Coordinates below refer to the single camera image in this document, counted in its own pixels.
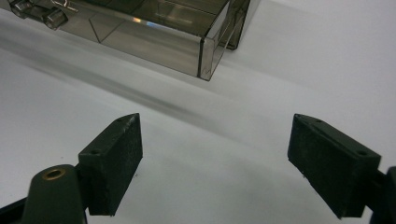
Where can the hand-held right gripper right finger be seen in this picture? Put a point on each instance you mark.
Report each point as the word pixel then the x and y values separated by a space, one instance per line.
pixel 333 168

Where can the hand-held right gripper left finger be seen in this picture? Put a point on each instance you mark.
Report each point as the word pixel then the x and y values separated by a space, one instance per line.
pixel 112 165

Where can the smoky transparent plastic drawer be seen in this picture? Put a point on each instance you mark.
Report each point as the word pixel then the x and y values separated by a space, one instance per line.
pixel 155 46

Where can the smoky transparent drawer box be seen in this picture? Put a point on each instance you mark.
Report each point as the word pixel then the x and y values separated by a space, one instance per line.
pixel 240 25

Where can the white foam board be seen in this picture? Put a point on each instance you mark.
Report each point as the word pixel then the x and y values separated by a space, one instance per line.
pixel 218 140

